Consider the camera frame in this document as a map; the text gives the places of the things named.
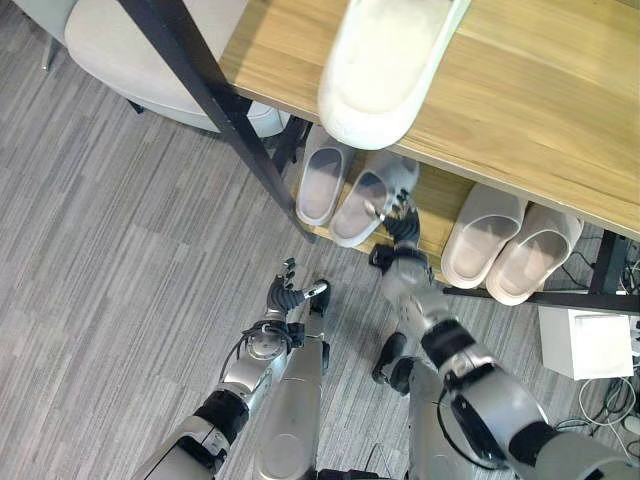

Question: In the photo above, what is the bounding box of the beige slipper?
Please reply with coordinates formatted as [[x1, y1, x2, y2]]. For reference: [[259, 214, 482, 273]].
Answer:
[[440, 183, 529, 290], [485, 201, 586, 307]]

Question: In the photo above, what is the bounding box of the beige upholstered chair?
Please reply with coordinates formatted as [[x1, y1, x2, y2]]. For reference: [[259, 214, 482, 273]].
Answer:
[[63, 0, 252, 134]]

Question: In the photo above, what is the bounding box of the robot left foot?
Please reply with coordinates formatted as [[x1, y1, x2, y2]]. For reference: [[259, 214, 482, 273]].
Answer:
[[308, 287, 332, 317]]

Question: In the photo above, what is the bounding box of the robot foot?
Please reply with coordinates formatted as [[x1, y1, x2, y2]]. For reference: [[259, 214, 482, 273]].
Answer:
[[372, 331, 419, 397], [308, 287, 332, 317]]

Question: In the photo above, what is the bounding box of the grey chair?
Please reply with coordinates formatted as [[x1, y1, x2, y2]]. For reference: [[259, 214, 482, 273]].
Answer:
[[8, 0, 84, 72]]

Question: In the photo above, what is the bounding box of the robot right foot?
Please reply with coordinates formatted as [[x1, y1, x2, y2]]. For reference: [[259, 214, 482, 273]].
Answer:
[[372, 331, 419, 397]]

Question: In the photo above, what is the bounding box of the robot left leg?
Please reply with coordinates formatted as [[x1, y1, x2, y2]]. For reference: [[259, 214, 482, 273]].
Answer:
[[252, 309, 332, 480]]

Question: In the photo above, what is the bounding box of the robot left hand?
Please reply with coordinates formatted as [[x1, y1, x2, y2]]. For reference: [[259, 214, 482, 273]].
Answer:
[[266, 257, 332, 321]]

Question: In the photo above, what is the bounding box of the robot leg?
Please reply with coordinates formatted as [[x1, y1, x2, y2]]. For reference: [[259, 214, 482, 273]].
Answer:
[[405, 357, 484, 480], [252, 309, 332, 480]]

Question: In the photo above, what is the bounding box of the wooden rack shelf board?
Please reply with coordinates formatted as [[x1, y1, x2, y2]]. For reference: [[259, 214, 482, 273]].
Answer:
[[218, 0, 640, 237]]

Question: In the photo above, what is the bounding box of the white bin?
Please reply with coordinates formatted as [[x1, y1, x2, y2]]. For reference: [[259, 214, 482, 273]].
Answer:
[[246, 101, 292, 139]]

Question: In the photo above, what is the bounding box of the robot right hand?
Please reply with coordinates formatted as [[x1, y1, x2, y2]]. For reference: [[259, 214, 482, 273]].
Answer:
[[370, 185, 422, 247]]

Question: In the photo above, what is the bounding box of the robot right leg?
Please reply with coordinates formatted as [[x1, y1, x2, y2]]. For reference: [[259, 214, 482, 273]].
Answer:
[[405, 357, 484, 480]]

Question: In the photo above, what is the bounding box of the black metal rack frame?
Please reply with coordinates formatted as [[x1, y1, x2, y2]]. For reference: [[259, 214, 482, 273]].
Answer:
[[116, 0, 640, 315]]

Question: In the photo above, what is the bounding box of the white box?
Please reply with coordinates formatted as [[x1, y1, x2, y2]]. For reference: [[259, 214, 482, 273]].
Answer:
[[536, 304, 637, 383]]

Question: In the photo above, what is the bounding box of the black cable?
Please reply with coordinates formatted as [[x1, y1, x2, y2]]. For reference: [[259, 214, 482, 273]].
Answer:
[[558, 248, 609, 292]]

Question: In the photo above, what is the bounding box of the white cable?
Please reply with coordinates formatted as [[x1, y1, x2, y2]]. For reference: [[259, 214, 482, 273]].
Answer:
[[554, 375, 640, 435]]

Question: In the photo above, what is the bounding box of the large white slipper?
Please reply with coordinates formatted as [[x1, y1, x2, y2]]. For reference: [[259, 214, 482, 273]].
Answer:
[[317, 0, 474, 151]]

